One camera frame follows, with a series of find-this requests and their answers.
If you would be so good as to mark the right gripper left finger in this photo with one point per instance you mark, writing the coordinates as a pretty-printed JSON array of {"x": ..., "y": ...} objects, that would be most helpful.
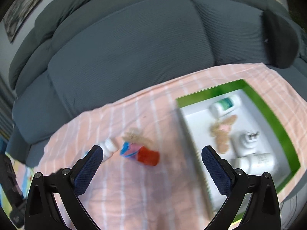
[{"x": 42, "y": 211}]

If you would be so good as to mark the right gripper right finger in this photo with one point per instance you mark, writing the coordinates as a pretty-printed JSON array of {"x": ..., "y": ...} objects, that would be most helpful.
[{"x": 263, "y": 210}]

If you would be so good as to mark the white power adapter plug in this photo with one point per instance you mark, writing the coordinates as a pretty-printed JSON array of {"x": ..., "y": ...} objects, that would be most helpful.
[{"x": 245, "y": 143}]

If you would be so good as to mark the white bottle blue label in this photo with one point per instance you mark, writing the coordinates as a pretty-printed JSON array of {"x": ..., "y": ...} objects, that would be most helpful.
[{"x": 109, "y": 147}]

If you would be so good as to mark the white bottle green label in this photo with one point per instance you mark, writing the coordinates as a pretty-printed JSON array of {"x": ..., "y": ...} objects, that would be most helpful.
[{"x": 225, "y": 106}]

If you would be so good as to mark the translucent plastic clip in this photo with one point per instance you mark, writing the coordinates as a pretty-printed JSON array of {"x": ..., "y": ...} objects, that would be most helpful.
[{"x": 135, "y": 135}]

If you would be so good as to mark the orange blue pink toy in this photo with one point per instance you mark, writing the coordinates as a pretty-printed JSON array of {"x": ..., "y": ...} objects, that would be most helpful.
[{"x": 140, "y": 153}]

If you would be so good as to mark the white small bottle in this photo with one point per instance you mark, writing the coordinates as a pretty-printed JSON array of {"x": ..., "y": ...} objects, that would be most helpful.
[{"x": 255, "y": 164}]

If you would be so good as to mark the green cardboard box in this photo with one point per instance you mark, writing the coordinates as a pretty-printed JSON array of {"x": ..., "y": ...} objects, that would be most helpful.
[{"x": 254, "y": 115}]

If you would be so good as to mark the pink white striped cloth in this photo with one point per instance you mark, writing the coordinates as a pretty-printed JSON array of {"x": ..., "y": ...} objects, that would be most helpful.
[{"x": 136, "y": 163}]

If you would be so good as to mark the black sofa cushion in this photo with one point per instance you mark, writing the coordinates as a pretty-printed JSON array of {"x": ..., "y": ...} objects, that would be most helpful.
[{"x": 283, "y": 40}]

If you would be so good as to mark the grey green sofa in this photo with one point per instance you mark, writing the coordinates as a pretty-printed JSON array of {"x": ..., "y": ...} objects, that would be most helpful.
[{"x": 83, "y": 54}]

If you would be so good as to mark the black framed picture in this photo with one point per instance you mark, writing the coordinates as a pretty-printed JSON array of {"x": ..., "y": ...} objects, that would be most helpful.
[{"x": 16, "y": 16}]

